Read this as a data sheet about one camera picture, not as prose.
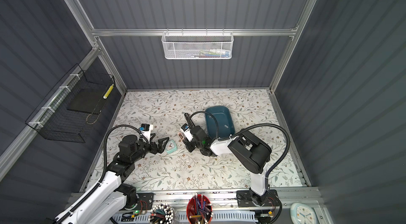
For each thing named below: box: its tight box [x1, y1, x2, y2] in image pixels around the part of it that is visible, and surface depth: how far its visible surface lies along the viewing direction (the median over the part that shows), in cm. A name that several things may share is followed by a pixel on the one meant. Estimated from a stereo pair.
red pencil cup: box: [186, 194, 214, 224], surface depth 63 cm
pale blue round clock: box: [289, 202, 318, 224], surface depth 69 cm
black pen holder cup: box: [148, 202, 175, 224], surface depth 58 cm
